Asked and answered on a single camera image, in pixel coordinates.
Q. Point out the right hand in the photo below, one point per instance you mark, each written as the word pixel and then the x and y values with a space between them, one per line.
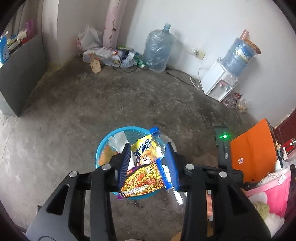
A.
pixel 209 205

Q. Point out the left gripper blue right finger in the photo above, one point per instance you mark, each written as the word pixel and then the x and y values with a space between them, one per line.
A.
pixel 173 165

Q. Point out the white wall socket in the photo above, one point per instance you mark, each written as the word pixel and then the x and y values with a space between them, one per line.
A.
pixel 199 54

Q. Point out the orange cardboard box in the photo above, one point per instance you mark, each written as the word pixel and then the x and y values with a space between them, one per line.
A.
pixel 254 153

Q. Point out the white plastic bag by wall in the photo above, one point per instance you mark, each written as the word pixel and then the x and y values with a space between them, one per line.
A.
pixel 89 39

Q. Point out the black tracking camera box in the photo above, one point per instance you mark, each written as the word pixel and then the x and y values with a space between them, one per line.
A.
pixel 222 139

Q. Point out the white water dispenser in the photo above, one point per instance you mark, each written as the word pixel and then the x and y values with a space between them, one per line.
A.
pixel 218 82

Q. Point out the pepsi plastic bottle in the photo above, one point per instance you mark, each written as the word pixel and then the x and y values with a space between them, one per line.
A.
pixel 176 200

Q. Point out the pink rolled mat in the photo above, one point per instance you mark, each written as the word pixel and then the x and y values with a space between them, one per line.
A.
pixel 113 20

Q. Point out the grey storage cabinet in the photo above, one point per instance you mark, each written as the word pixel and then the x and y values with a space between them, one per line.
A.
pixel 20 74

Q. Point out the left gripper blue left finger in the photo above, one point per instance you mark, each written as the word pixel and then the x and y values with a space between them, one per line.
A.
pixel 124 163

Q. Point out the blue water jug on dispenser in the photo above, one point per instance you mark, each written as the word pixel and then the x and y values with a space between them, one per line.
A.
pixel 237 57

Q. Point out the white tissue in basket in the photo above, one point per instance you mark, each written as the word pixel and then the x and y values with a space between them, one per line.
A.
pixel 118 141

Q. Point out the empty water jug on floor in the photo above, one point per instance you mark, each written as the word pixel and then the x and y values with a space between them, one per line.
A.
pixel 158 47

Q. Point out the purple noodle snack bag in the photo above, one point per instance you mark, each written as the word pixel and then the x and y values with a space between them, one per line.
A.
pixel 143 176

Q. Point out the blue plastic trash basket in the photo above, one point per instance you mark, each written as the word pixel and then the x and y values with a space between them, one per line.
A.
pixel 107 156

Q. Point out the blue detergent bottle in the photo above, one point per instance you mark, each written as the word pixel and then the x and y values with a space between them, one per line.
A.
pixel 5 53

